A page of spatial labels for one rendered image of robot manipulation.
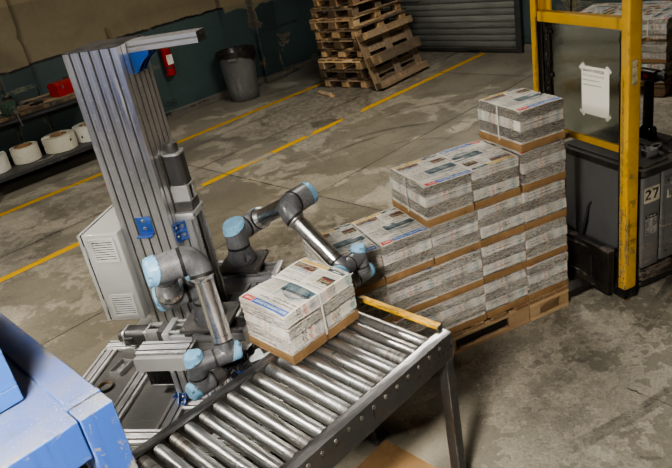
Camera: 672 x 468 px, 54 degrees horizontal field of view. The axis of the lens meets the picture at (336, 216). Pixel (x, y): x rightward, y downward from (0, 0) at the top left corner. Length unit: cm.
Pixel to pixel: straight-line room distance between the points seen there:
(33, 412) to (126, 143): 164
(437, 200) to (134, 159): 148
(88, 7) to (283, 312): 754
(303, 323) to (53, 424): 133
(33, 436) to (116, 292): 190
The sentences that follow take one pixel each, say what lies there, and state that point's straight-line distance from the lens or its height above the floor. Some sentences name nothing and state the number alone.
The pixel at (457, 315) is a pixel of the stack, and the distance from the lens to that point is 375.
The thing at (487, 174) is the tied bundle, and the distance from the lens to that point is 350.
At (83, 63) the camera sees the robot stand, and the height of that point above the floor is 198.
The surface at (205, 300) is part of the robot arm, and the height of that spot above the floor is 113.
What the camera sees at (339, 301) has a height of 94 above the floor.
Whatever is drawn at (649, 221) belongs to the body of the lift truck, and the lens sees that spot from 420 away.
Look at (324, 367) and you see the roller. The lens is 261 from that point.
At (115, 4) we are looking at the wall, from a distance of 983.
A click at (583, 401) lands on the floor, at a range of 358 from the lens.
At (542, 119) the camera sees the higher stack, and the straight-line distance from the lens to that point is 364.
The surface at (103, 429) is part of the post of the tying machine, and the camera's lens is 149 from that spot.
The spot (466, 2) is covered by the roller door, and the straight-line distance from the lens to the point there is 1087.
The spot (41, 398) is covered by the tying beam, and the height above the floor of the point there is 155.
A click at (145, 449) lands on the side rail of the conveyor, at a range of 252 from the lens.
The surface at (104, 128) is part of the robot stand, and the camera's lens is 300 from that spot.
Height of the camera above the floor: 236
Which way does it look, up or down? 24 degrees down
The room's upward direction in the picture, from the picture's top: 11 degrees counter-clockwise
